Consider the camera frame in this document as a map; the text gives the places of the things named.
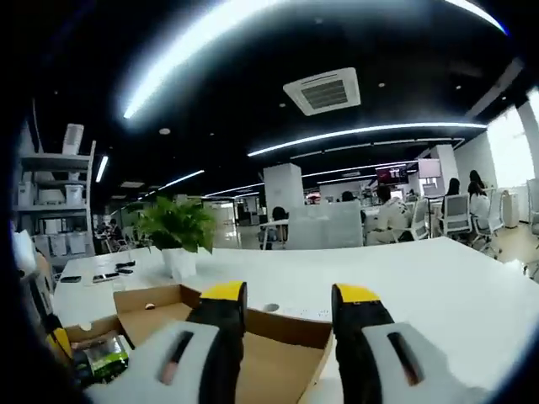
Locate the white ribbed appliance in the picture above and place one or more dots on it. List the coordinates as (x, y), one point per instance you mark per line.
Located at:
(73, 138)

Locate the curved ceiling light strip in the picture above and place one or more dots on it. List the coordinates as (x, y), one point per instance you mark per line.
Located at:
(189, 46)
(358, 134)

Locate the green packet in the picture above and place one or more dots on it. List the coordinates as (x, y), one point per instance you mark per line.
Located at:
(105, 362)

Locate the green potted plant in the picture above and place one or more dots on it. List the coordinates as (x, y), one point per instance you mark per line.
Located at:
(177, 227)

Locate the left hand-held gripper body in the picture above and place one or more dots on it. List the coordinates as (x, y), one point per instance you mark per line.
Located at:
(25, 250)

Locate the grey storage shelf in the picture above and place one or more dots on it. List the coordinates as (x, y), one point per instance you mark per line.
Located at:
(54, 161)

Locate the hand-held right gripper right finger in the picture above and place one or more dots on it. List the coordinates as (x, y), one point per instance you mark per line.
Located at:
(379, 366)

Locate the brown cardboard shoe box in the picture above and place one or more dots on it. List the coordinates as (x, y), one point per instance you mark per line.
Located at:
(278, 362)

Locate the small white cabinet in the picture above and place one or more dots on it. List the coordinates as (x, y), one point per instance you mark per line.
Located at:
(510, 210)

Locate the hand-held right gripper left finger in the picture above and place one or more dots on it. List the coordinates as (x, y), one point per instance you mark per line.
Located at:
(177, 366)

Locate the dark wall television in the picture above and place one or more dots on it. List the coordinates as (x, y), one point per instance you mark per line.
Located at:
(391, 175)

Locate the translucent desk partition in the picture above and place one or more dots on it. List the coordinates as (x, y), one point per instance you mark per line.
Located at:
(326, 225)

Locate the white office chair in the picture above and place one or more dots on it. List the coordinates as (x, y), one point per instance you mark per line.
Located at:
(455, 216)
(490, 223)
(419, 219)

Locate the ceiling air conditioner vent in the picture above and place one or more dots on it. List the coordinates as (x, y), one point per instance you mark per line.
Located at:
(322, 91)

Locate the white table socket panel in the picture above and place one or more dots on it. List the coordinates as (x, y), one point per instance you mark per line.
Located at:
(305, 312)

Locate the small pink wall screen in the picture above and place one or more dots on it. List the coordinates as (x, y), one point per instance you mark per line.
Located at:
(429, 168)

